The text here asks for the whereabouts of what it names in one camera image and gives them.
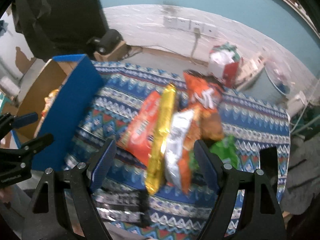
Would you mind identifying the long yellow snack pack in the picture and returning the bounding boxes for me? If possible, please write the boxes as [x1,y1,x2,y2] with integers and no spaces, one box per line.
[41,89,59,118]

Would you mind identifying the green snack bag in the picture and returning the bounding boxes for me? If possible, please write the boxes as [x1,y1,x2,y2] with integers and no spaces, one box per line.
[189,135,239,171]

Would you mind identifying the orange silver chip bag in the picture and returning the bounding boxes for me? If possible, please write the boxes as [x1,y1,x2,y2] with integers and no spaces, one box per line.
[164,105,201,194]

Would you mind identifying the golden yellow biscuit pack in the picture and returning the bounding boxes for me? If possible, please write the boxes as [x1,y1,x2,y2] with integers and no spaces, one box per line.
[145,83,177,195]

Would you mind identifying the black smartphone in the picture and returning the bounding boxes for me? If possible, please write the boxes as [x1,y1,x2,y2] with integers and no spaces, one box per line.
[259,146,278,195]

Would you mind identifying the blue cardboard box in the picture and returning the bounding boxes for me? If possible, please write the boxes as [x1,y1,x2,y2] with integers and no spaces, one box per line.
[17,54,104,171]

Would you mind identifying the blue patterned tablecloth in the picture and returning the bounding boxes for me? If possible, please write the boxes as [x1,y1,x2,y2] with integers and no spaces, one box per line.
[66,61,290,239]

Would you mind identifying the black white snack pack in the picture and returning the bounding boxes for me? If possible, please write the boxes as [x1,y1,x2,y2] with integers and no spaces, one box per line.
[92,189,151,228]

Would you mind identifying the black cloth backdrop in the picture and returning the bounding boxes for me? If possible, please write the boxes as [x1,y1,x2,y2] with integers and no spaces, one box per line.
[11,0,108,61]

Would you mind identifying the orange red snack bag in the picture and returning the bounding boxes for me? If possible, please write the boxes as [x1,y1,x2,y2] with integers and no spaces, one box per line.
[117,91,161,166]

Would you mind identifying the light blue waste bin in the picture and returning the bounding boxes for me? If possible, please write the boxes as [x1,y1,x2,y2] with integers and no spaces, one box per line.
[244,67,291,105]

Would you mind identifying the orange cheese snack bag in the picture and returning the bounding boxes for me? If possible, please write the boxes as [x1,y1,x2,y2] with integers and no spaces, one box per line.
[183,70,225,141]

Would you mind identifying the white red paper box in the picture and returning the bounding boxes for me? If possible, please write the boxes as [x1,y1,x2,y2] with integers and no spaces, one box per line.
[235,53,266,90]

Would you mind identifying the red white shopping bag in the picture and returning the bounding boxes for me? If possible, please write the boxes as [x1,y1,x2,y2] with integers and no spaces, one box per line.
[208,42,243,88]

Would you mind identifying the black camera lamp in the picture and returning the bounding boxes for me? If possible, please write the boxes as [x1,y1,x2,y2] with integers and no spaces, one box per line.
[87,29,123,55]

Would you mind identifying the white wall sockets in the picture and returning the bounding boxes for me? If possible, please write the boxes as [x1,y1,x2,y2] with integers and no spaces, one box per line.
[163,16,219,37]

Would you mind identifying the grey power cable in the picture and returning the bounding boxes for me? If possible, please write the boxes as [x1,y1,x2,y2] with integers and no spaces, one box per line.
[125,28,209,67]

